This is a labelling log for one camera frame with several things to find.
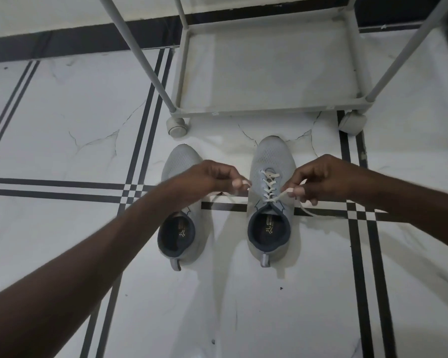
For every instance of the white shoelace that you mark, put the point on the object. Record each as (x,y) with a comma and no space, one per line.
(270,184)

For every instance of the person's right fingers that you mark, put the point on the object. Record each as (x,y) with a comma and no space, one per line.
(300,186)

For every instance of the person's right forearm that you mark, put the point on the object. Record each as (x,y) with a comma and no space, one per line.
(414,208)

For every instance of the grey laced sneaker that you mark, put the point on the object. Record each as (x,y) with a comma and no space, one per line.
(270,227)

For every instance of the grey rolling cart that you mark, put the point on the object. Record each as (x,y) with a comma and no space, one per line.
(268,70)

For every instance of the person's left forearm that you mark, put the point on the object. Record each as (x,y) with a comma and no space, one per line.
(78,272)

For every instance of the person's left hand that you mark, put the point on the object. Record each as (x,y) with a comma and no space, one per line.
(203,180)

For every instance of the person's left fingers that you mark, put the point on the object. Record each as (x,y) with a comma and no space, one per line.
(237,180)

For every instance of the person's right hand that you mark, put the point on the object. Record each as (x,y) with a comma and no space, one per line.
(332,178)

